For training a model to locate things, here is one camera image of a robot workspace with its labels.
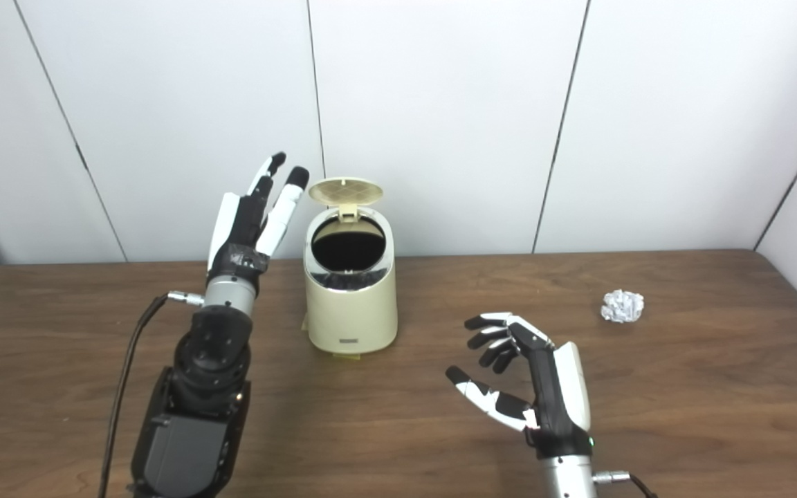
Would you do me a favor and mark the white and black left hand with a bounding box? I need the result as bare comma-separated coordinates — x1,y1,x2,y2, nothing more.
206,152,310,284

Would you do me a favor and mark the white paper ball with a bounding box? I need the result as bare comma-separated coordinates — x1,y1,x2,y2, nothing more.
601,289,645,324

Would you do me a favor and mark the white and black right hand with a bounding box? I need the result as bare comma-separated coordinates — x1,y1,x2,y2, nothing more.
446,312,593,459

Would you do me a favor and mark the cream-colored bin body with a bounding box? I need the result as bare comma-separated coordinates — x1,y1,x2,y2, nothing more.
303,206,398,356

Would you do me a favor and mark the round cream bin lid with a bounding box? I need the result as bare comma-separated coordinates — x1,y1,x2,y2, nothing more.
309,177,385,222

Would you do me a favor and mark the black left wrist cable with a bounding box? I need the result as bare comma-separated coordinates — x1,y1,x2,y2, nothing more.
98,290,204,498

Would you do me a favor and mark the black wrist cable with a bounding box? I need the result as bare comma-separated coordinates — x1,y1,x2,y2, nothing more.
98,290,204,498
592,470,659,498

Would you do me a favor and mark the yellow tape under bin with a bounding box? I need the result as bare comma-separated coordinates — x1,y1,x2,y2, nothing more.
300,313,361,360

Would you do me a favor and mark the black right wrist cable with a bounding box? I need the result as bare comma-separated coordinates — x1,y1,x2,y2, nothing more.
592,470,659,498

